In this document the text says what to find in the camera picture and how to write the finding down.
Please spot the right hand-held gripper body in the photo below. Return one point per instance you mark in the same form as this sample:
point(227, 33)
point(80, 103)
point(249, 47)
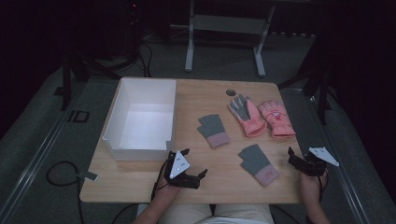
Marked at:
point(314, 161)

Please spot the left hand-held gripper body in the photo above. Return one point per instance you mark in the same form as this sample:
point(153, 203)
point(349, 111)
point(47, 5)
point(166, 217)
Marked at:
point(179, 169)

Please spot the pink ski glove printed back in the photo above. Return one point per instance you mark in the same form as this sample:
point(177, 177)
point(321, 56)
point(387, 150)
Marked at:
point(278, 122)

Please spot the grey knit glove pink cuff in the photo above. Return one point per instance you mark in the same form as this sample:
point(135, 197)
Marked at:
point(212, 127)
point(257, 161)

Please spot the white storage box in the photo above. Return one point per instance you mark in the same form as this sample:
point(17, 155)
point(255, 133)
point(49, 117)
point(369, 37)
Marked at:
point(141, 124)

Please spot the pink ski glove grey palm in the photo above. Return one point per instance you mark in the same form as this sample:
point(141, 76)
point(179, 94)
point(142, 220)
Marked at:
point(249, 119)

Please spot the person's left hand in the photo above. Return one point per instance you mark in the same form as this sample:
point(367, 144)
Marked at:
point(166, 190)

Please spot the person's right hand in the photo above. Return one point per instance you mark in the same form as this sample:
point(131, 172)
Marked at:
point(309, 186)

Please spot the person's beige trousers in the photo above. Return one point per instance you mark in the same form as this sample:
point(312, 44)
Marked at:
point(214, 214)

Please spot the black metal stand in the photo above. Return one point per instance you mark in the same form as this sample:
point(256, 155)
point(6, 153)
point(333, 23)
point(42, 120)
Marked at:
point(84, 67)
point(317, 77)

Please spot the metal floor rail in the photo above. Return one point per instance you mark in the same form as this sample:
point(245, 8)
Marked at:
point(34, 161)
point(345, 180)

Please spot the white metal desk frame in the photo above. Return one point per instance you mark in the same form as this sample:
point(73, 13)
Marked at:
point(229, 24)

